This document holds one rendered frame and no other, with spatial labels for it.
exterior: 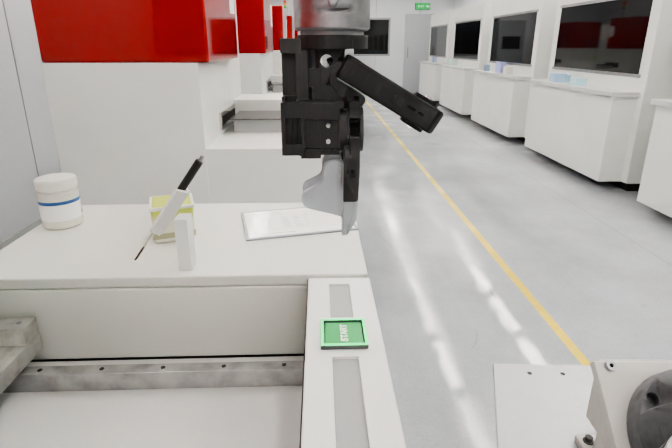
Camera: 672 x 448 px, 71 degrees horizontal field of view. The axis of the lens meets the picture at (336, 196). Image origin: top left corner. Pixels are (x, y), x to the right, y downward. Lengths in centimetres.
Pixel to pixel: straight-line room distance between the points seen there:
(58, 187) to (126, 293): 29
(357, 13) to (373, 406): 38
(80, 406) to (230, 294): 25
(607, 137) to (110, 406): 462
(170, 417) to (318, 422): 29
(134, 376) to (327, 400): 35
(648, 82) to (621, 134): 48
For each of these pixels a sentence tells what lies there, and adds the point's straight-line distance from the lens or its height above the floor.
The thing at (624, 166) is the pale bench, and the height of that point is 23.
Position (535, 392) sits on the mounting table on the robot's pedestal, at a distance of 79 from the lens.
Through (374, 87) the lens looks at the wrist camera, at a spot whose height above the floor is 126.
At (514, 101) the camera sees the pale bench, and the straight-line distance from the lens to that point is 688.
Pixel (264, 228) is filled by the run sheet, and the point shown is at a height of 97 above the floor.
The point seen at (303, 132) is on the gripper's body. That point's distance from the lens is 46.
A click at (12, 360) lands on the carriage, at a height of 88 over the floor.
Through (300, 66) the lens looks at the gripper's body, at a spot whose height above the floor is 128.
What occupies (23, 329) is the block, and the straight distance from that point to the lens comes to 83.
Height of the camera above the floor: 130
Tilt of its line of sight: 18 degrees down
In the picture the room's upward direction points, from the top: straight up
